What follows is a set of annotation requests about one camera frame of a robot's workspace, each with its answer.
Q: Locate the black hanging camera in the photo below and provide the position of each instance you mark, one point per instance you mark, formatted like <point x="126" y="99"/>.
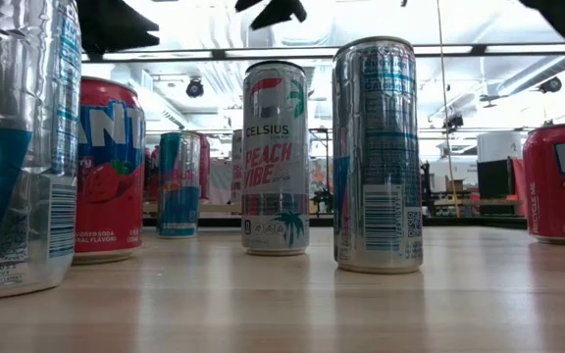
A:
<point x="550" y="85"/>
<point x="194" y="88"/>
<point x="454" y="121"/>

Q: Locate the white cloth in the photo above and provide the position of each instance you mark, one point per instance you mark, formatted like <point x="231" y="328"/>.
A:
<point x="221" y="181"/>

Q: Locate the black overhead crossbar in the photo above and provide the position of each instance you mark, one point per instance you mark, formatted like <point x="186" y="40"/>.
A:
<point x="219" y="54"/>

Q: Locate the white Celsius can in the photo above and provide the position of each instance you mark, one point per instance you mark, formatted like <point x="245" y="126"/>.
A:
<point x="237" y="166"/>

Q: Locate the floral poster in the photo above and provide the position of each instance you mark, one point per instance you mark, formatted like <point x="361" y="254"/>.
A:
<point x="321" y="176"/>

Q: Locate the red Fanta strawberry can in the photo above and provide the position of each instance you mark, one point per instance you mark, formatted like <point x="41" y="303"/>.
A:
<point x="549" y="196"/>
<point x="111" y="196"/>

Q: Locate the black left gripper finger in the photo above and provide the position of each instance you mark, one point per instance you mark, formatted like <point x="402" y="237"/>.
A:
<point x="111" y="17"/>
<point x="116" y="43"/>

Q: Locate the white cylindrical tank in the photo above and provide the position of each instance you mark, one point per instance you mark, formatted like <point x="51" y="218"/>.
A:
<point x="498" y="147"/>

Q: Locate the black cabinet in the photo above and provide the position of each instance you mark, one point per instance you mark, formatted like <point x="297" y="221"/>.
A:
<point x="494" y="179"/>

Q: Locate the wooden workbench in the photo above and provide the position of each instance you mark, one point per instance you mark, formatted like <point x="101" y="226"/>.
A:
<point x="464" y="202"/>

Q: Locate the wooden shelf dark frame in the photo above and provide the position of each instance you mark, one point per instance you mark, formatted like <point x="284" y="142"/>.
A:
<point x="214" y="208"/>

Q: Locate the blue silver Red Bull can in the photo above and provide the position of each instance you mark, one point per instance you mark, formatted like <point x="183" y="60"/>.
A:
<point x="17" y="147"/>
<point x="378" y="171"/>
<point x="178" y="196"/>

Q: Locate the Celsius Peach Vibe can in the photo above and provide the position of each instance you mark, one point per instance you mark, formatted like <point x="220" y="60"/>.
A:
<point x="275" y="147"/>

